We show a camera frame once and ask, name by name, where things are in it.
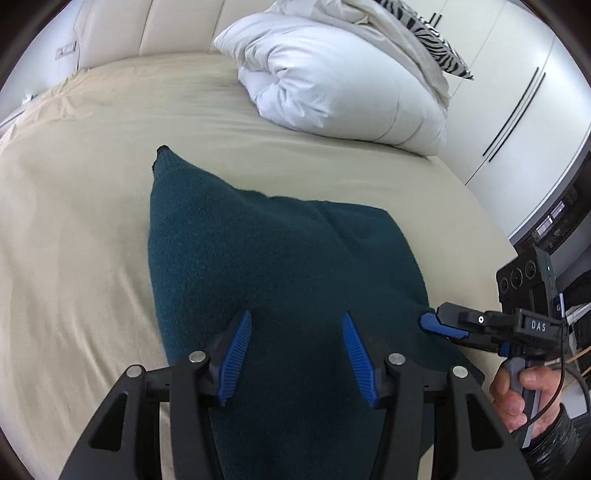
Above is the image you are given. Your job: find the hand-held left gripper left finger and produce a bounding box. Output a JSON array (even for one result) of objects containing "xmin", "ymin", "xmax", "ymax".
[{"xmin": 58, "ymin": 310, "xmax": 253, "ymax": 480}]

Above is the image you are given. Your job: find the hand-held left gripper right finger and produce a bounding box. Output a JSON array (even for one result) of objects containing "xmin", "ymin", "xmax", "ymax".
[{"xmin": 342, "ymin": 311, "xmax": 532, "ymax": 480}]

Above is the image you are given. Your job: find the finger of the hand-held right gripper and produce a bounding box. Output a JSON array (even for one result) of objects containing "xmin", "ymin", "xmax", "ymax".
[{"xmin": 418, "ymin": 302, "xmax": 517, "ymax": 356}]

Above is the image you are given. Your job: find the dark teal knit sweater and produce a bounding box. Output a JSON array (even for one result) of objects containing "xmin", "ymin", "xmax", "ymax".
[{"xmin": 147, "ymin": 145, "xmax": 485, "ymax": 480}]

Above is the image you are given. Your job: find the person's right forearm black sleeve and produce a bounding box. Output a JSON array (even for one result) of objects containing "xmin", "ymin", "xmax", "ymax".
[{"xmin": 524, "ymin": 405, "xmax": 586, "ymax": 480}]

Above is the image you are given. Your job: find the person's right hand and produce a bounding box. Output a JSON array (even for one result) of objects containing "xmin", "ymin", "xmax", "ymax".
[{"xmin": 489, "ymin": 367, "xmax": 568, "ymax": 435}]

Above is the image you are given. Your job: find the dark shelf unit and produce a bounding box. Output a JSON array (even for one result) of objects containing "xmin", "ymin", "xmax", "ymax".
[{"xmin": 507, "ymin": 150, "xmax": 591, "ymax": 289}]

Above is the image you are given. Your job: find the cream bed sheet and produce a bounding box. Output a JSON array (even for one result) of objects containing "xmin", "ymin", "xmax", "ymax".
[{"xmin": 0, "ymin": 52, "xmax": 519, "ymax": 480}]

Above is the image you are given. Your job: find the white wardrobe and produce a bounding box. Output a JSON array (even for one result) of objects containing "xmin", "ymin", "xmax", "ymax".
[{"xmin": 416, "ymin": 0, "xmax": 591, "ymax": 241}]

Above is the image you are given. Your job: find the white duvet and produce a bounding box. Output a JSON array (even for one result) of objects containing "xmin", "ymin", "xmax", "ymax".
[{"xmin": 212, "ymin": 10, "xmax": 450, "ymax": 157}]

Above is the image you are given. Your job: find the zebra print pillow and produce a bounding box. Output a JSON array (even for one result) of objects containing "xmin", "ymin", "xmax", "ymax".
[{"xmin": 372, "ymin": 0, "xmax": 475, "ymax": 81}]

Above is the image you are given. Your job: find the off-white blanket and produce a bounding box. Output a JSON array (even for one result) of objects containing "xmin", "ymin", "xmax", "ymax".
[{"xmin": 339, "ymin": 0, "xmax": 452, "ymax": 109}]

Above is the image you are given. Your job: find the cream padded headboard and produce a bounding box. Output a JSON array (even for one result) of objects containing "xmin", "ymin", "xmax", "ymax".
[{"xmin": 76, "ymin": 0, "xmax": 280, "ymax": 71}]

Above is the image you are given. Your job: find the thin black cable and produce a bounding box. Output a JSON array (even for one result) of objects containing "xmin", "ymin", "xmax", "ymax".
[{"xmin": 529, "ymin": 320, "xmax": 571, "ymax": 428}]

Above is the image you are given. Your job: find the long black wardrobe handle pair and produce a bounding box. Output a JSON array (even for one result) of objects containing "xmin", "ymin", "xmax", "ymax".
[{"xmin": 481, "ymin": 67, "xmax": 553, "ymax": 161}]

